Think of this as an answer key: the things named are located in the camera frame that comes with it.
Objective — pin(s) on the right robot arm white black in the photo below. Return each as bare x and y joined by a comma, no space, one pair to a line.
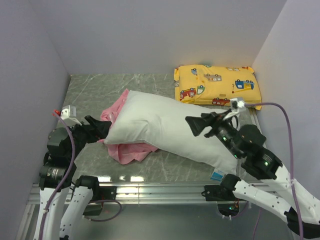
292,203

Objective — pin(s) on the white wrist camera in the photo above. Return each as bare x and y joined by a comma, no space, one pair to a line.
237,105
68,115

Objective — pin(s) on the pink pillowcase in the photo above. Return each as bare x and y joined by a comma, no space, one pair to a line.
126,152

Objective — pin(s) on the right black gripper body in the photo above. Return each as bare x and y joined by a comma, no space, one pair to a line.
224,131

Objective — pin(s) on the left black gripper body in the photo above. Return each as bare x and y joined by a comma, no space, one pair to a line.
82,135

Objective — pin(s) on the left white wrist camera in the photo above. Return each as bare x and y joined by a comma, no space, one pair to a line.
68,115

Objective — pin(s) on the aluminium rail frame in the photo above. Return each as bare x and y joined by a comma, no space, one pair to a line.
135,192

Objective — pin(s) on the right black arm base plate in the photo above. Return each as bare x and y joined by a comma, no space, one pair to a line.
227,204

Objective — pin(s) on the white pillow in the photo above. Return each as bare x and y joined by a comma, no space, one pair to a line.
160,122

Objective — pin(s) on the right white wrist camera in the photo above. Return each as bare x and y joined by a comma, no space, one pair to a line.
237,105

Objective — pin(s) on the yellow cartoon car pillow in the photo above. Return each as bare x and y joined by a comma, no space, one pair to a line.
200,84

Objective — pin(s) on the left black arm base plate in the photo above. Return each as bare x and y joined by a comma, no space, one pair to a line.
107,195

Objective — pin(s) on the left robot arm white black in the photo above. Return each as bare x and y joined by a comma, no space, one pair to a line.
55,182

